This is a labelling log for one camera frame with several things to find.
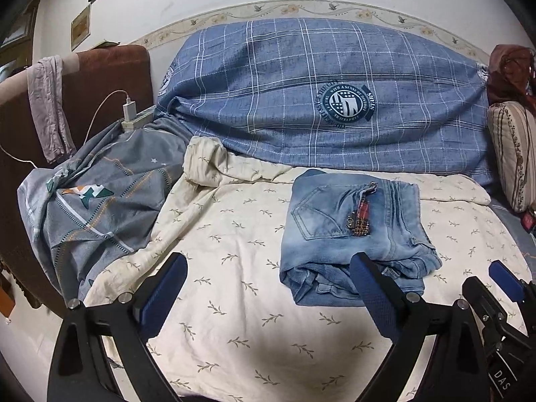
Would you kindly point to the orange object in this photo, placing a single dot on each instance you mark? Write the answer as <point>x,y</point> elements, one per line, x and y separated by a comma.
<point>6,297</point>

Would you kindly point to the blue denim pants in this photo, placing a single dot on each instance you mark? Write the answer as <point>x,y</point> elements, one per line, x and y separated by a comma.
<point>326,238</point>

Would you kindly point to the pink small object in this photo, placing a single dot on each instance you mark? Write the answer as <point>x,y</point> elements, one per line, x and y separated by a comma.
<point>529,220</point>

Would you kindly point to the grey printed quilt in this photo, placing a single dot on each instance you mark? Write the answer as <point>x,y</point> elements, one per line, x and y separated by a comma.
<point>104,217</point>

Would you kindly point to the wooden framed picture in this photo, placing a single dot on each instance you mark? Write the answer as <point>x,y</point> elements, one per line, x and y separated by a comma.
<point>21,25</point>

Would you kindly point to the small gold framed picture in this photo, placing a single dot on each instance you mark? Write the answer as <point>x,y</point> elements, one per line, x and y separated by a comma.
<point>81,27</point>

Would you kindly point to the blue plaid blanket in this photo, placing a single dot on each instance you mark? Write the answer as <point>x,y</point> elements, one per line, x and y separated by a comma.
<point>272,92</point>

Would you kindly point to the white charger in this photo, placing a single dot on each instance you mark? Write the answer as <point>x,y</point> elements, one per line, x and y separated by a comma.
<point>129,111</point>

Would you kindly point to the cream leaf-print blanket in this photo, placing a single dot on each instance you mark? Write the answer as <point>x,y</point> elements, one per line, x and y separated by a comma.
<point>234,238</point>

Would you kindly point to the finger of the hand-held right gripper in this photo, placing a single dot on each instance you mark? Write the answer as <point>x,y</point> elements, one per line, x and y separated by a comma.
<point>481,297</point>
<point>506,280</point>

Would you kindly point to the purple wrinkled cloth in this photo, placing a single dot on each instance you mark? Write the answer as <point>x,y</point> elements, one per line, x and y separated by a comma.
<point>46,109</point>

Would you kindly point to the reddish-brown cloth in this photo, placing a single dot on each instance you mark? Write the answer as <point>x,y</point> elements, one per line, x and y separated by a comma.
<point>506,71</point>

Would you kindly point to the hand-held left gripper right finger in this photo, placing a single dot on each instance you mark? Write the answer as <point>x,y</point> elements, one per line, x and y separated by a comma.
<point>374,301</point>

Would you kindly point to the flat green object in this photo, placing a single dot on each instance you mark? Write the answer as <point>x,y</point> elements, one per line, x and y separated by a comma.
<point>104,44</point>

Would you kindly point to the beige padded bar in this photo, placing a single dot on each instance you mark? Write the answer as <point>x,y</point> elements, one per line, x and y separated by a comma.
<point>12,88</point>

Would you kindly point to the striped pillow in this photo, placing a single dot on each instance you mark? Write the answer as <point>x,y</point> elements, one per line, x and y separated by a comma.
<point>513,155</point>

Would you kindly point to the brown plush headboard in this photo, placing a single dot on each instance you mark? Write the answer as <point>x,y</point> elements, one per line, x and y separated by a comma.
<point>109,75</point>

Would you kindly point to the blue-grey bedsheet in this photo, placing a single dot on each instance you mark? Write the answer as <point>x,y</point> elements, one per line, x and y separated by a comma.
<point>515,238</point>

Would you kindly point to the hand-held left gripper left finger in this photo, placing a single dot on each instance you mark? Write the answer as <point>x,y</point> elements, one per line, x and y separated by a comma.
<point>163,297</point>

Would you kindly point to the white power strip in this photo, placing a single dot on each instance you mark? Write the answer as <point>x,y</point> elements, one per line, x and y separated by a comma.
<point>140,122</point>

